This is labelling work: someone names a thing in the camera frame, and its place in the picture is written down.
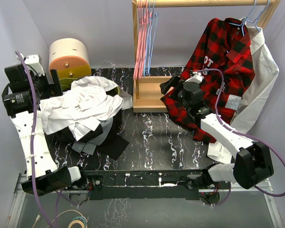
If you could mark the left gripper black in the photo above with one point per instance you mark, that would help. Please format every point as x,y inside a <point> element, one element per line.
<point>49,92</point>

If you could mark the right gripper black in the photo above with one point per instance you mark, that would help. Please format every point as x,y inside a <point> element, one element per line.
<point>174,81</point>

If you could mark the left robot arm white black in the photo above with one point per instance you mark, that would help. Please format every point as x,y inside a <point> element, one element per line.
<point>28,85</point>

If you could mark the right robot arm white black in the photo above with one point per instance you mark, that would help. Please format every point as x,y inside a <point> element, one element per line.
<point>253,162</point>

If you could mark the red black plaid shirt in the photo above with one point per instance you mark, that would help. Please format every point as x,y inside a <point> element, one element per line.
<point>223,54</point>

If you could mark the cream white hanging shirt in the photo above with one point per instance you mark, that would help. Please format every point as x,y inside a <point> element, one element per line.
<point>249,106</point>

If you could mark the olive green basket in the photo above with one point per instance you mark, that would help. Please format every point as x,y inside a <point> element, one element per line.
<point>71,82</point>

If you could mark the wooden clothes rack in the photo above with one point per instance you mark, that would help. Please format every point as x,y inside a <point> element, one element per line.
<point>146,91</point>

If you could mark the cream orange yellow cylinder container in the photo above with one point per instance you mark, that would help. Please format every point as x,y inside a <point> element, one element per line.
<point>69,57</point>

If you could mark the grey garment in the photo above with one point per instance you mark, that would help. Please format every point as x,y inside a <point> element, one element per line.
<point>90,146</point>

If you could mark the black garment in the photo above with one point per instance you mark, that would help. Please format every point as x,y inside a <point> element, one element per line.
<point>113,146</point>

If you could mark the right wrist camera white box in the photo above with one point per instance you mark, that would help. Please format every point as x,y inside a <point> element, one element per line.
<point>196,77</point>

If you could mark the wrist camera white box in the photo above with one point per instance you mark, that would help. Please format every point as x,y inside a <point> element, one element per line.
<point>34,62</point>
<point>196,77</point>

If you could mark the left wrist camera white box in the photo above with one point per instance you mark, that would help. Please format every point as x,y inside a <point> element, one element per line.
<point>34,62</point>

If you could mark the blue wire hanger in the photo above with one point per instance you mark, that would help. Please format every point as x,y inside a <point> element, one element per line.
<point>150,19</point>

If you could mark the pink wire hanger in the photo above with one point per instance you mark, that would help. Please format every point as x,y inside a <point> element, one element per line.
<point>142,19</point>

